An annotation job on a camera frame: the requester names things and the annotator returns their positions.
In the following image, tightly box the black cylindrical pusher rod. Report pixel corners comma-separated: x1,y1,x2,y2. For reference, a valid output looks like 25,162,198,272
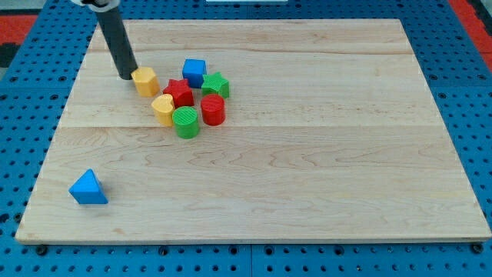
95,2,138,80

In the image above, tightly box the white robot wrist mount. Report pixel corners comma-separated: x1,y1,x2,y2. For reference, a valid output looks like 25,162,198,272
71,0,120,8

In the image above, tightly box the blue triangle block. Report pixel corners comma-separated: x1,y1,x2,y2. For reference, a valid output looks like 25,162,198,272
68,169,108,205

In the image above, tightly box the yellow hexagon block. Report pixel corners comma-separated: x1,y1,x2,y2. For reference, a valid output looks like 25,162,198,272
131,67,160,97

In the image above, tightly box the blue cube block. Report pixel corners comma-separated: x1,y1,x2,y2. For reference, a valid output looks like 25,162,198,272
182,58,207,88

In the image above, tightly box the yellow heart block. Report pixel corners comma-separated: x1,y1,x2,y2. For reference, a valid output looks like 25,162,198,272
151,94,175,127

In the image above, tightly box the red star block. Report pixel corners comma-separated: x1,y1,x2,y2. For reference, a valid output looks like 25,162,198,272
162,78,194,108

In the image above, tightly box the green star block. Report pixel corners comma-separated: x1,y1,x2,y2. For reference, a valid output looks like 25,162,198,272
201,72,230,98

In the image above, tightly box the green cylinder block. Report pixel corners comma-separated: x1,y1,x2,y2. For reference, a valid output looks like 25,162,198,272
172,106,200,139

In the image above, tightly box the red cylinder block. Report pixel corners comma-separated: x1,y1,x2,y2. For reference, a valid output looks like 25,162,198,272
201,94,226,126

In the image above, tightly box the wooden board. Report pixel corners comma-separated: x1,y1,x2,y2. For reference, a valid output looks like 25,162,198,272
15,19,491,245

